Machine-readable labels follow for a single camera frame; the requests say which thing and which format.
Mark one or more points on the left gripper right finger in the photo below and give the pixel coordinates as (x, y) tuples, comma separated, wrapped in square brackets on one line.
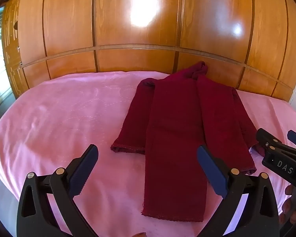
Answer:
[(260, 215)]

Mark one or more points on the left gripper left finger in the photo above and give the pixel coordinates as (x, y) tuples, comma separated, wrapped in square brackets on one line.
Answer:
[(35, 216)]

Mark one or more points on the dark red garment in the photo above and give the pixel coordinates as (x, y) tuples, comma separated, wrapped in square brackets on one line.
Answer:
[(168, 120)]

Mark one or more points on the person's right hand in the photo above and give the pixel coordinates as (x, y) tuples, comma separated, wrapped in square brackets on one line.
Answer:
[(286, 207)]

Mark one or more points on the pink bedspread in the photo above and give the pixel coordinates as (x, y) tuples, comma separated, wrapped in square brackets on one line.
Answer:
[(55, 122)]

